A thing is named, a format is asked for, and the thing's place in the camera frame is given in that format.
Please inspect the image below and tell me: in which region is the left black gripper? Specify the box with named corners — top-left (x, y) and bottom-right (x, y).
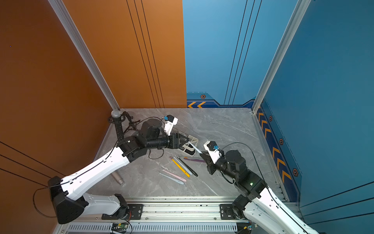
top-left (146, 132), bottom-right (190, 151)

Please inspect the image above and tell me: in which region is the pink toothbrush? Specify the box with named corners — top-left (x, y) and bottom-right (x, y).
top-left (162, 169), bottom-right (187, 182)

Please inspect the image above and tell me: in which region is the pale blue toothbrush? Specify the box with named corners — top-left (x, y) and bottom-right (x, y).
top-left (159, 172), bottom-right (185, 185)

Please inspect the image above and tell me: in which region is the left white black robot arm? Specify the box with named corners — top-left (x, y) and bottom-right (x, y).
top-left (48, 119), bottom-right (190, 224)

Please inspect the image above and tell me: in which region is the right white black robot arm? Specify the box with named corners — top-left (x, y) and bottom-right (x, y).
top-left (200, 150), bottom-right (318, 234)

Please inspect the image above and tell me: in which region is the white toothbrush holder organizer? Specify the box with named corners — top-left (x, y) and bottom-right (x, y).
top-left (180, 135), bottom-right (198, 156)

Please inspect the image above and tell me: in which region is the purple toothbrush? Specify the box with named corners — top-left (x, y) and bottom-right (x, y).
top-left (183, 157), bottom-right (205, 163)

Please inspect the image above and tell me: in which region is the black toothbrush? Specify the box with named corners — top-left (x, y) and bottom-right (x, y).
top-left (178, 157), bottom-right (198, 177)

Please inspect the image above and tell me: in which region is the grey white toothbrush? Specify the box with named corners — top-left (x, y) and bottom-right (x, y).
top-left (172, 157), bottom-right (192, 175)

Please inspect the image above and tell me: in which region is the yellow toothbrush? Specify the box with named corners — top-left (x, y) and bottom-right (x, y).
top-left (170, 157), bottom-right (191, 177)

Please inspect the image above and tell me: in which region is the small black tripod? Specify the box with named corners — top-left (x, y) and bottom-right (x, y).
top-left (122, 111), bottom-right (140, 134)

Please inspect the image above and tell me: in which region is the grey metal cylinder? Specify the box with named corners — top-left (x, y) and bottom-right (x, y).
top-left (111, 171), bottom-right (125, 186)

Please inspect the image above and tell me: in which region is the right green circuit board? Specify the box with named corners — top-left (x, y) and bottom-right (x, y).
top-left (242, 224), bottom-right (258, 234)

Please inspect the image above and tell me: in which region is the green circuit board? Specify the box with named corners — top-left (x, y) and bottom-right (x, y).
top-left (242, 224), bottom-right (258, 234)
top-left (111, 222), bottom-right (132, 234)

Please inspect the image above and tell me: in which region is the left green circuit board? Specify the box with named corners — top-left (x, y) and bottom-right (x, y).
top-left (111, 222), bottom-right (132, 234)

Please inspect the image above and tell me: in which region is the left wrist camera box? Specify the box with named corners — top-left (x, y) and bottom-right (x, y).
top-left (163, 115), bottom-right (178, 136)

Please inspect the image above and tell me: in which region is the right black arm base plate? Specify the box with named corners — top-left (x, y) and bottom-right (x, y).
top-left (219, 204), bottom-right (243, 220)

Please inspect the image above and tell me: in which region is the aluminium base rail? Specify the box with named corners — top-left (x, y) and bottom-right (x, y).
top-left (53, 197), bottom-right (268, 234)

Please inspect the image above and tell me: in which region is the black perforated post with ball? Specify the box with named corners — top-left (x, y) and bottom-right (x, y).
top-left (108, 110), bottom-right (125, 144)

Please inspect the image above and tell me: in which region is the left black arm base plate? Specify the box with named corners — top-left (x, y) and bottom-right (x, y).
top-left (101, 204), bottom-right (143, 221)

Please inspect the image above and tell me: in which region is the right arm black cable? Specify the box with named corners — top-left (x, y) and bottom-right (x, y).
top-left (219, 142), bottom-right (307, 234)

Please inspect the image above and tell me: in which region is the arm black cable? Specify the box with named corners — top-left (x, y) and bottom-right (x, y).
top-left (33, 116), bottom-right (166, 218)
top-left (219, 142), bottom-right (307, 234)

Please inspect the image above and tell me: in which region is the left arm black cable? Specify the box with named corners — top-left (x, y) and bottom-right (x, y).
top-left (33, 116), bottom-right (166, 218)

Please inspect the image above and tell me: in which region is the right aluminium corner post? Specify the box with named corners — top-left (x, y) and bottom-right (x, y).
top-left (252, 0), bottom-right (311, 114)

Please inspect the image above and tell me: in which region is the aluminium corner post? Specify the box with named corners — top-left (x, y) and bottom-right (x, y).
top-left (48, 0), bottom-right (120, 110)
top-left (252, 0), bottom-right (311, 114)

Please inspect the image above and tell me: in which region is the left aluminium corner post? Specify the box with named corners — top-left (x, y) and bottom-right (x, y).
top-left (48, 0), bottom-right (120, 110)

